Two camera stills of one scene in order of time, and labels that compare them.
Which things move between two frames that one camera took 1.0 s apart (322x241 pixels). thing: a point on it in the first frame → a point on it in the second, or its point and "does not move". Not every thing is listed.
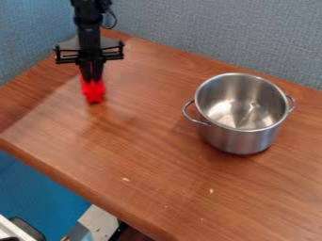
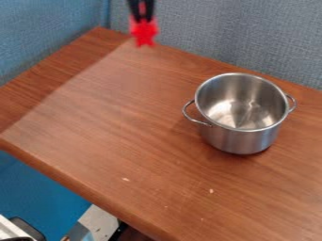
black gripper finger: [87, 70] → [136, 8]
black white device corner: [17, 230] does not move
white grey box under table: [97, 226] does not move
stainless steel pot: [242, 109] does not move
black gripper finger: [97, 70] → [149, 9]
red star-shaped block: [94, 89] → [144, 28]
